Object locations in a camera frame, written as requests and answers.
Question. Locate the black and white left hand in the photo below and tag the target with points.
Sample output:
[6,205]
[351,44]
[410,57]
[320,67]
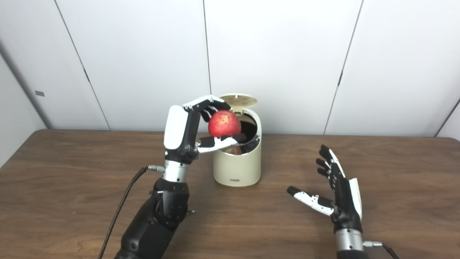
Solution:
[178,126]

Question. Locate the red apple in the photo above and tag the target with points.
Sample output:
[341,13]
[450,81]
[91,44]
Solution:
[224,124]

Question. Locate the round cream bin lid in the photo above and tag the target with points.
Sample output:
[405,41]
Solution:
[240,100]

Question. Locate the cream-colored bin body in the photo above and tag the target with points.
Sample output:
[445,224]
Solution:
[237,169]

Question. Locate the small grey wall tag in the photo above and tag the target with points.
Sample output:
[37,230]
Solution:
[40,93]

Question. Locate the black and white right hand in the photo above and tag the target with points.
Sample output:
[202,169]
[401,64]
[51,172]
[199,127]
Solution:
[345,205]

